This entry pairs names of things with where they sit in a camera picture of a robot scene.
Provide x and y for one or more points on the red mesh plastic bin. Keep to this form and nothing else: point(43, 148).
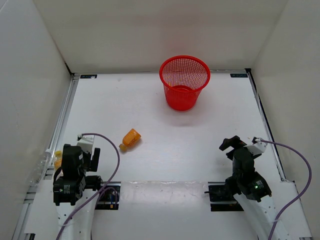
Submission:
point(183, 78)

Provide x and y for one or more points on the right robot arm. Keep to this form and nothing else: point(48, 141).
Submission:
point(252, 191)

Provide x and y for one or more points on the left aluminium frame rail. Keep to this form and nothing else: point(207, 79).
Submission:
point(61, 121)

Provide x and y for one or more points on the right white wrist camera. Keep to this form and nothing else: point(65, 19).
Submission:
point(257, 148)

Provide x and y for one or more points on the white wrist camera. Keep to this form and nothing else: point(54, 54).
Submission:
point(86, 143)
point(257, 148)

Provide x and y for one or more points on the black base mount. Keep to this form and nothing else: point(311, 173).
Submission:
point(221, 201)
point(110, 200)

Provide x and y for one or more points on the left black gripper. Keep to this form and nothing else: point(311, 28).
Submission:
point(95, 159)

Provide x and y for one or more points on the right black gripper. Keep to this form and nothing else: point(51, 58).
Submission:
point(234, 142)

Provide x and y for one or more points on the clear bottle blue cap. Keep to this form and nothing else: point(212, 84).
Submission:
point(39, 169)

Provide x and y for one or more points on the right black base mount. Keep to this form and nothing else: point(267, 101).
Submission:
point(221, 201)

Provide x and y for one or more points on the clear bottle yellow cap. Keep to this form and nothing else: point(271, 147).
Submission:
point(57, 159)

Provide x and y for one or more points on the orange plastic bottle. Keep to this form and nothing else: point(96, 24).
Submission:
point(130, 140)

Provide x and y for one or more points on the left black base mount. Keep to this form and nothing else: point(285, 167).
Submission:
point(110, 200)

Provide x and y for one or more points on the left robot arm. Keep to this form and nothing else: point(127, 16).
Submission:
point(74, 193)

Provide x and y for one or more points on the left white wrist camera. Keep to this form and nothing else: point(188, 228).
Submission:
point(86, 143)

